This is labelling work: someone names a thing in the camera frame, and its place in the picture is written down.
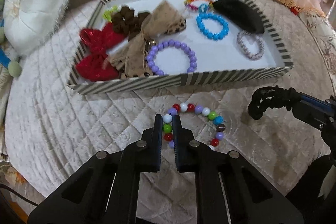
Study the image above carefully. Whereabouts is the mixed colour round bead bracelet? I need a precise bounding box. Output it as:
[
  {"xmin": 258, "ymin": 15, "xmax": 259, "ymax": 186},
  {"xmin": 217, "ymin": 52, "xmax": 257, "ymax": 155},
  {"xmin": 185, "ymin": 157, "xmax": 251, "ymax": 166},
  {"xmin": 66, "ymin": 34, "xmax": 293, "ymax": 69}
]
[{"xmin": 162, "ymin": 102, "xmax": 227, "ymax": 151}]

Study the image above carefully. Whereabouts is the black scrunchie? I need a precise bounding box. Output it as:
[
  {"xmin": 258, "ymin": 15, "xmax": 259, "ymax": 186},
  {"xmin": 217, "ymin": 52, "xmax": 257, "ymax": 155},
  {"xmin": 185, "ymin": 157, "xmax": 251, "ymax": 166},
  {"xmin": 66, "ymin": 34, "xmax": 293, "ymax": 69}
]
[{"xmin": 248, "ymin": 86, "xmax": 301, "ymax": 120}]

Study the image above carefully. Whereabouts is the pink grey spiral hair tie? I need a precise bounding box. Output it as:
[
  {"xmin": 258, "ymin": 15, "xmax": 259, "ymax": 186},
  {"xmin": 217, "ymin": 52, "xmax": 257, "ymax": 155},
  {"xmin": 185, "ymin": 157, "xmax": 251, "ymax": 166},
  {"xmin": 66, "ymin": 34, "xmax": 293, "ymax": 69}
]
[{"xmin": 236, "ymin": 29, "xmax": 265, "ymax": 61}]

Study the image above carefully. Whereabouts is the leopard print ribbon bow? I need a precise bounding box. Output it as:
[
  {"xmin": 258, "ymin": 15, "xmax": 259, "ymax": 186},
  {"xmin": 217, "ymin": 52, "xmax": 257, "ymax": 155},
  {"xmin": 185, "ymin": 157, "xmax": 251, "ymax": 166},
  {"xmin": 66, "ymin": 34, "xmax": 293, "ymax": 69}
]
[{"xmin": 102, "ymin": 0, "xmax": 186, "ymax": 79}]

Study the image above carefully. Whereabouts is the purple bead bracelet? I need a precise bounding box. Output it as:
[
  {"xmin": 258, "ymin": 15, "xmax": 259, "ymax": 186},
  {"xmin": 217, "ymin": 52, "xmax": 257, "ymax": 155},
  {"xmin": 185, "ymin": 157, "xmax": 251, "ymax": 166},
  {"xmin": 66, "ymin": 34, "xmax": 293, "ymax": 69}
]
[{"xmin": 145, "ymin": 39, "xmax": 198, "ymax": 77}]

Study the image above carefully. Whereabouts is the red satin bow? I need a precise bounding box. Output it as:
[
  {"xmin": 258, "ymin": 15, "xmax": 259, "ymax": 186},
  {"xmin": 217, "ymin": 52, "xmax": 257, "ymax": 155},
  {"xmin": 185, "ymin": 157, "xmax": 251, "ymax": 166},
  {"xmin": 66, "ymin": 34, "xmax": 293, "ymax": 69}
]
[{"xmin": 76, "ymin": 22, "xmax": 126, "ymax": 82}]

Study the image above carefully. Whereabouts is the brown scrunchie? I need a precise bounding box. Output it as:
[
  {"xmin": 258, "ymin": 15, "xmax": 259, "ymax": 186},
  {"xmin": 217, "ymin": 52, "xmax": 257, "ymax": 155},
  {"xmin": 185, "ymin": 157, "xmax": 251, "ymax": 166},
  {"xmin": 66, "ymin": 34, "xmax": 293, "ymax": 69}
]
[{"xmin": 111, "ymin": 6, "xmax": 151, "ymax": 40}]

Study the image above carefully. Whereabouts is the blue bead bracelet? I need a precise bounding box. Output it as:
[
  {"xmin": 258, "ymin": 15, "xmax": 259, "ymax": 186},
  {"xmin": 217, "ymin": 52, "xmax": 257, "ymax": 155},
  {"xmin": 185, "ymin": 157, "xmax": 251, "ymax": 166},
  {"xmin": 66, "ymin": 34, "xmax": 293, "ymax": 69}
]
[{"xmin": 195, "ymin": 12, "xmax": 230, "ymax": 42}]

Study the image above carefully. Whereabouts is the black velvet pouch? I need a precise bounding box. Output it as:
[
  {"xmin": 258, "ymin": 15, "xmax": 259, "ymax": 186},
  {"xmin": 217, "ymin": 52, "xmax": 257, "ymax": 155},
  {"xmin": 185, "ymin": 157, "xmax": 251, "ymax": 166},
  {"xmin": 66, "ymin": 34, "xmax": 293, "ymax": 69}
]
[{"xmin": 213, "ymin": 0, "xmax": 264, "ymax": 35}]

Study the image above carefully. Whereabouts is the multicolour star bead bracelet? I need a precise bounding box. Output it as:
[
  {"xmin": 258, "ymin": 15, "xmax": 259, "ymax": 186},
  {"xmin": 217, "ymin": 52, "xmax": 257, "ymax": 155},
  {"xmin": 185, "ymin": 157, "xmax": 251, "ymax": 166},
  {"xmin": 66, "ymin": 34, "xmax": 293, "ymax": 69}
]
[{"xmin": 183, "ymin": 0, "xmax": 215, "ymax": 14}]

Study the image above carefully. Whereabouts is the quilted beige bedspread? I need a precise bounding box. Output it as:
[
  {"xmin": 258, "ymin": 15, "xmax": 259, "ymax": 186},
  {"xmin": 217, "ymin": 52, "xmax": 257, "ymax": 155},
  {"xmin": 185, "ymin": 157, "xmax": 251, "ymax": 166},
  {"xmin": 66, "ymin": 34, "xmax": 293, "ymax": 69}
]
[{"xmin": 0, "ymin": 0, "xmax": 334, "ymax": 224}]

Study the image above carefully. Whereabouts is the red tassel ornament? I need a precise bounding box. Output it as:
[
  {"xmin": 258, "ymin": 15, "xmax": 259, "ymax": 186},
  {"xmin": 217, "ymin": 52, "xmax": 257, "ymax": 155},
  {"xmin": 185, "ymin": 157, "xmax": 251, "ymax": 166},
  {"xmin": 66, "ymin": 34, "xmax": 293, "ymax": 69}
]
[{"xmin": 290, "ymin": 7, "xmax": 299, "ymax": 15}]

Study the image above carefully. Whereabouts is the striped black white tray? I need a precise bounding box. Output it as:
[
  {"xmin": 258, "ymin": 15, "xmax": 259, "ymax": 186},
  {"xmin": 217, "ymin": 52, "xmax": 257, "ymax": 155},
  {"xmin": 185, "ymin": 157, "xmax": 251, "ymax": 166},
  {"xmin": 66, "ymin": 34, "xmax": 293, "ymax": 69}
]
[{"xmin": 67, "ymin": 0, "xmax": 293, "ymax": 95}]

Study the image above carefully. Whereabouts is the green blue plush toy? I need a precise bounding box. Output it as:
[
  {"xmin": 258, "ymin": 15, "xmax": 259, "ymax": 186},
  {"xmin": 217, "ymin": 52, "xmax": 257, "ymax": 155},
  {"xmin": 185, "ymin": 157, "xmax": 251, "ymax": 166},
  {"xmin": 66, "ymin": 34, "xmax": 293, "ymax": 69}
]
[{"xmin": 0, "ymin": 0, "xmax": 23, "ymax": 77}]

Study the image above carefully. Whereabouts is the round white satin pillow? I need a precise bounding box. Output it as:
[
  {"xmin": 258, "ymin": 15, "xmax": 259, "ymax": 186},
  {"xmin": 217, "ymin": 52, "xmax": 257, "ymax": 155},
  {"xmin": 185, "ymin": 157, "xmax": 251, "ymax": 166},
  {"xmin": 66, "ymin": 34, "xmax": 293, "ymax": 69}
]
[{"xmin": 3, "ymin": 0, "xmax": 74, "ymax": 55}]

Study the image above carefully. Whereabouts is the black cable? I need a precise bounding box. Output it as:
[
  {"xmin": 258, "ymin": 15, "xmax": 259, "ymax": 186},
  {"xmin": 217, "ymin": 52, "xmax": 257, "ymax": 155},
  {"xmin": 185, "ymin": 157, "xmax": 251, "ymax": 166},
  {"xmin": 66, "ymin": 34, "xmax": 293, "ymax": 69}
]
[{"xmin": 0, "ymin": 184, "xmax": 40, "ymax": 207}]

